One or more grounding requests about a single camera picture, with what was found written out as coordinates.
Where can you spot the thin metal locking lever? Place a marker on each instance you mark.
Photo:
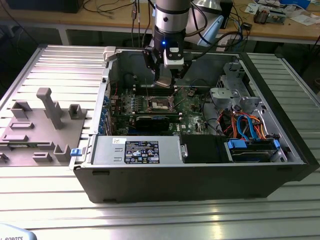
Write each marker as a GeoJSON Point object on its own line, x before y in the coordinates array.
{"type": "Point", "coordinates": [147, 88]}

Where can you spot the grey case release latch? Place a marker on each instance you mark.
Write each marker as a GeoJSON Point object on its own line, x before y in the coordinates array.
{"type": "Point", "coordinates": [109, 53]}

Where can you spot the black open PC case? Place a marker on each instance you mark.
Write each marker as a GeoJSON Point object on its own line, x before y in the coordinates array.
{"type": "Point", "coordinates": [175, 185]}

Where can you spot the silver CPU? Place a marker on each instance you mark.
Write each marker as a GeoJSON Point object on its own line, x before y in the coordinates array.
{"type": "Point", "coordinates": [163, 82]}

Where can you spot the small black adapter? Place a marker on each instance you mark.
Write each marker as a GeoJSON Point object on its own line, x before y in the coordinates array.
{"type": "Point", "coordinates": [247, 26]}

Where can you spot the black graphics card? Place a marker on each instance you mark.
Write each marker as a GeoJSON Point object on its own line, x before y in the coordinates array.
{"type": "Point", "coordinates": [152, 123]}

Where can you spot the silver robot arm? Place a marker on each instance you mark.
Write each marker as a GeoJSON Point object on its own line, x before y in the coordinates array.
{"type": "Point", "coordinates": [171, 17]}

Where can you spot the wooden workbench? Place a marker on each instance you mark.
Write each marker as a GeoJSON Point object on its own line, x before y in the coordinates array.
{"type": "Point", "coordinates": [75, 20]}

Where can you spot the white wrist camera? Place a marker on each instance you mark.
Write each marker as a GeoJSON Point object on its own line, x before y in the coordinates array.
{"type": "Point", "coordinates": [173, 62]}

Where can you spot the large black box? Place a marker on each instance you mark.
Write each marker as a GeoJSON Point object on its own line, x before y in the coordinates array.
{"type": "Point", "coordinates": [42, 6]}

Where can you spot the pale blue teach pendant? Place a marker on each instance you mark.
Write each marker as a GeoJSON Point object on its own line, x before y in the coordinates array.
{"type": "Point", "coordinates": [15, 232]}

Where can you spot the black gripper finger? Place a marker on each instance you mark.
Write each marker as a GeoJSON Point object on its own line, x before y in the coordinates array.
{"type": "Point", "coordinates": [186, 68]}
{"type": "Point", "coordinates": [150, 60]}

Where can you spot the green motherboard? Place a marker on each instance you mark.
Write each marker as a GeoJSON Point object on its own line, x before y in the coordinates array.
{"type": "Point", "coordinates": [190, 112]}

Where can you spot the white paper sheet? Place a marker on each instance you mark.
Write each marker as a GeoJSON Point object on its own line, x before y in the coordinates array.
{"type": "Point", "coordinates": [303, 19]}

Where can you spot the blue plastic case latch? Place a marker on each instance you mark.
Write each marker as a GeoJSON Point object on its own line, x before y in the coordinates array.
{"type": "Point", "coordinates": [76, 152]}

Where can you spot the grey parts rack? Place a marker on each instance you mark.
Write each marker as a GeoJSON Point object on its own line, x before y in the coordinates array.
{"type": "Point", "coordinates": [32, 135]}

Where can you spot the copper coil heatsink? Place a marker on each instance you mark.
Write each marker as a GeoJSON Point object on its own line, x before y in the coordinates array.
{"type": "Point", "coordinates": [261, 16]}

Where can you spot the black plastic shroud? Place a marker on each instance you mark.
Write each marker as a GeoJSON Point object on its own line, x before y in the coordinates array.
{"type": "Point", "coordinates": [200, 150]}

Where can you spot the round coin battery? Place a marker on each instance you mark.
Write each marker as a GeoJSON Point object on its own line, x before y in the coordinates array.
{"type": "Point", "coordinates": [191, 93]}

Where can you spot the grey power supply unit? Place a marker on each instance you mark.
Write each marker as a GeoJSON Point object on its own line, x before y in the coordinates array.
{"type": "Point", "coordinates": [107, 150]}

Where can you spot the upright black desktop box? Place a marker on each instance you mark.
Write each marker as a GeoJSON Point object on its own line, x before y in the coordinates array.
{"type": "Point", "coordinates": [227, 15]}

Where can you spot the blue box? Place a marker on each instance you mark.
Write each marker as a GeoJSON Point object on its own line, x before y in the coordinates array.
{"type": "Point", "coordinates": [297, 2]}

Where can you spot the CPU socket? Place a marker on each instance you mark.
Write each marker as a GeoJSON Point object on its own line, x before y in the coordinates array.
{"type": "Point", "coordinates": [160, 105]}

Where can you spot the grey metal caddy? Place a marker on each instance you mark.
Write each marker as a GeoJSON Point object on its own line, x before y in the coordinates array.
{"type": "Point", "coordinates": [277, 16]}

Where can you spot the hard disk in blue carrier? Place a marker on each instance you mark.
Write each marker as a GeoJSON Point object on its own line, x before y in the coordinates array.
{"type": "Point", "coordinates": [236, 144]}

